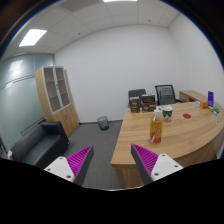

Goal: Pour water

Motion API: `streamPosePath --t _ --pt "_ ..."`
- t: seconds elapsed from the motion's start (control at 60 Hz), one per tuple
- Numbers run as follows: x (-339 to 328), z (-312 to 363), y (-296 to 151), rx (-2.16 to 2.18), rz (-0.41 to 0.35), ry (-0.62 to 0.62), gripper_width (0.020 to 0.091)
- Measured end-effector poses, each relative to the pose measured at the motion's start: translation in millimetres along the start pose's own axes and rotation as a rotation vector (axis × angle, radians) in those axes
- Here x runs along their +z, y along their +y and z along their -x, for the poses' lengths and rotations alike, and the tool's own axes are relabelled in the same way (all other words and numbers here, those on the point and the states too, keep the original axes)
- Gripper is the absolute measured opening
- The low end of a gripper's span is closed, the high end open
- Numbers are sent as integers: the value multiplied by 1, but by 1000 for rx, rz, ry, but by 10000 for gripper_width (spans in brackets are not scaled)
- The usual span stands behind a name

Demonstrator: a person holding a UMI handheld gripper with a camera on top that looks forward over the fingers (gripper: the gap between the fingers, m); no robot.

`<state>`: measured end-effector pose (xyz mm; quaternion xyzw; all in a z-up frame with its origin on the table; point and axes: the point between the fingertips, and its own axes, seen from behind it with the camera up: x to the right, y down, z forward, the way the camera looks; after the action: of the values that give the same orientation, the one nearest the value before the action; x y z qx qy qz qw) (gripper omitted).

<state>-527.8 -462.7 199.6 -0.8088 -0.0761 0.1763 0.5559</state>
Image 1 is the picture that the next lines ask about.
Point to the small green box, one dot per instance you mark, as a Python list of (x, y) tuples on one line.
[(216, 109)]

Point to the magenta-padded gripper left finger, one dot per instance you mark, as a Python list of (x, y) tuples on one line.
[(61, 166)]

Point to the small orange box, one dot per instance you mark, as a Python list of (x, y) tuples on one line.
[(204, 104)]

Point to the small brown cardboard box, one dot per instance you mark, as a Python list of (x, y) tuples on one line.
[(135, 105)]

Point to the grey mesh waste bin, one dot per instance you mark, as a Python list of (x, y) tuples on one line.
[(103, 123)]

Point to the rectangular ceiling light panel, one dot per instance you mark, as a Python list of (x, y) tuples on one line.
[(120, 0), (32, 37)]

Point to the yellow-labelled drink bottle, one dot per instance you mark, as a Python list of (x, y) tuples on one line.
[(156, 128)]

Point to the black leather sofa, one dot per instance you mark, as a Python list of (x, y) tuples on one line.
[(40, 146)]

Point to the wooden glass-door shelf cabinet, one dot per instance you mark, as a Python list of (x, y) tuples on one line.
[(61, 110)]

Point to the grey office chair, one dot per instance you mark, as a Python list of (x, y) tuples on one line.
[(136, 92)]

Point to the wooden side desk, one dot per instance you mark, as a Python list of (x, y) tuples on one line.
[(191, 96)]

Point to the purple standing card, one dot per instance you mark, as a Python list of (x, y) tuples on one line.
[(210, 98)]

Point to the flat round red coaster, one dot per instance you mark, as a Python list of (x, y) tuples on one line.
[(186, 116)]

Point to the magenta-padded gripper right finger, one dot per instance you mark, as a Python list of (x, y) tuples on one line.
[(163, 165)]

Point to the black mesh office chair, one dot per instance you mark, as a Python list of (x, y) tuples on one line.
[(166, 95)]

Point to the green and white cup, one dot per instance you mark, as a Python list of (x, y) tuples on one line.
[(167, 114)]

